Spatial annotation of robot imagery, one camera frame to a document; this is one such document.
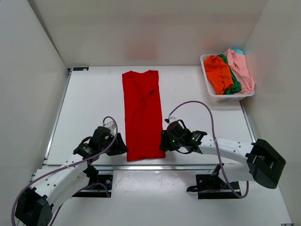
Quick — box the aluminium table rail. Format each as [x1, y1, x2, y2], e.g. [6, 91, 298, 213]
[42, 164, 266, 171]

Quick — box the white plastic basket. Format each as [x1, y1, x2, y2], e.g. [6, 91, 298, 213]
[200, 53, 255, 102]

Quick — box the green t-shirt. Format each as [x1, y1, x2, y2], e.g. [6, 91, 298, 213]
[218, 54, 242, 95]

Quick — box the red t-shirt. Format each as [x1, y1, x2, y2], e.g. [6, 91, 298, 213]
[122, 70, 166, 161]

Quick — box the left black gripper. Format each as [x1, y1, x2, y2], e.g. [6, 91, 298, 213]
[101, 131, 129, 155]

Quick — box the orange t-shirt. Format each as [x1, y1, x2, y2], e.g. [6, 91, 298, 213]
[204, 55, 233, 95]

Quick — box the light blue t-shirt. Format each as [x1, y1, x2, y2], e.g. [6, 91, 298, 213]
[233, 48, 244, 55]

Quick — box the pink t-shirt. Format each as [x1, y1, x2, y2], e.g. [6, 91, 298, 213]
[224, 48, 255, 94]

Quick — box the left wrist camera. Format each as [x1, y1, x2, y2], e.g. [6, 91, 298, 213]
[103, 121, 116, 136]

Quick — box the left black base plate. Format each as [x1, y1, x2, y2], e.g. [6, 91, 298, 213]
[73, 174, 113, 198]

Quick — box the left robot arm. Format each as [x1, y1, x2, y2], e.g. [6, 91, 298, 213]
[11, 125, 128, 226]

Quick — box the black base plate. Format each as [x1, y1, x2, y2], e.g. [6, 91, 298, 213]
[73, 174, 113, 198]
[196, 174, 238, 200]

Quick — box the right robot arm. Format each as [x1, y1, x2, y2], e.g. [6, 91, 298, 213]
[159, 120, 286, 189]

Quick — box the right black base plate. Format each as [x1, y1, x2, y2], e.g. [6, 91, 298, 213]
[196, 174, 238, 200]

